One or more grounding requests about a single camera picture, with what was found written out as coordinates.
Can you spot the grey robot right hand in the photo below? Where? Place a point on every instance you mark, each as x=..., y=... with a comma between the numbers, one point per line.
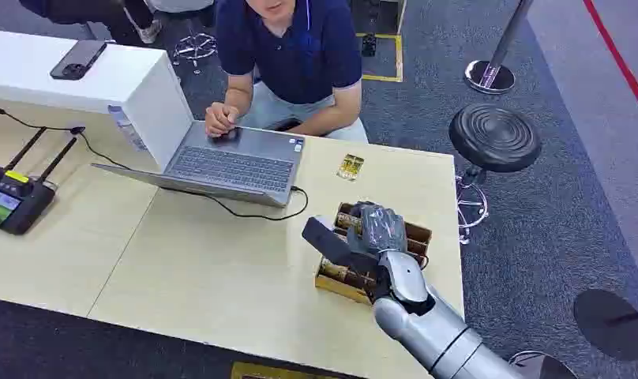
x=379, y=230

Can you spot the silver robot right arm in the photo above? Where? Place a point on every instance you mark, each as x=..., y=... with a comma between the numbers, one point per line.
x=439, y=335

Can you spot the wooden card box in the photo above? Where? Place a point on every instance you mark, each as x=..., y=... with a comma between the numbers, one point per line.
x=413, y=238

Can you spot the gold card row in box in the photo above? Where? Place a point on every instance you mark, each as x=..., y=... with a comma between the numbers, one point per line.
x=345, y=275

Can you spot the gold printed card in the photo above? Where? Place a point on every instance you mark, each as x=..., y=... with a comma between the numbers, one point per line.
x=351, y=167

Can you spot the black round stool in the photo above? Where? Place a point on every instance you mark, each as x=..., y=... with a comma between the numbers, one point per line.
x=494, y=137

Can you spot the grey laptop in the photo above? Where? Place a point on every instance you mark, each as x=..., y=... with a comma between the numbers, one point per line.
x=235, y=167

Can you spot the yellow robot front plate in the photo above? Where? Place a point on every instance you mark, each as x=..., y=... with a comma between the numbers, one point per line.
x=277, y=372

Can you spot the small black floor device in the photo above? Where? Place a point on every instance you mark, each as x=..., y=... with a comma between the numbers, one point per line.
x=368, y=45

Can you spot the person's clasped hands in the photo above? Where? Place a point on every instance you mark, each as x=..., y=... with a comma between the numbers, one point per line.
x=220, y=119

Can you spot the seated person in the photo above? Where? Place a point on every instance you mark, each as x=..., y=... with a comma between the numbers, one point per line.
x=293, y=52

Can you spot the chrome-rimmed stanchion base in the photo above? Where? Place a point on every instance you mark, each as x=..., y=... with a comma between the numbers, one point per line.
x=546, y=369

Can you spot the black stanchion base disc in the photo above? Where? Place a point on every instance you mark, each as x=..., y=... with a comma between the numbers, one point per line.
x=606, y=324

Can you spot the chrome chair base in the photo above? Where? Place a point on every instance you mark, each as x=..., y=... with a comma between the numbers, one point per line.
x=195, y=47

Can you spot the white counter block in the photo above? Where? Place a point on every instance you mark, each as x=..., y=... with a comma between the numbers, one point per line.
x=89, y=78

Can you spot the black smartphone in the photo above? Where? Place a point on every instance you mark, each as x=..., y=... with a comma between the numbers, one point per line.
x=78, y=59

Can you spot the standing person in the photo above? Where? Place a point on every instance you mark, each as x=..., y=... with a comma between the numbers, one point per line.
x=89, y=13

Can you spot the black remote controller with antennas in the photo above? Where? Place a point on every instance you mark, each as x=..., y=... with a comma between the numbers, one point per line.
x=15, y=201

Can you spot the yellow floor tape frame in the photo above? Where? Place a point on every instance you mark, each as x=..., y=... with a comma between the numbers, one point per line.
x=400, y=57

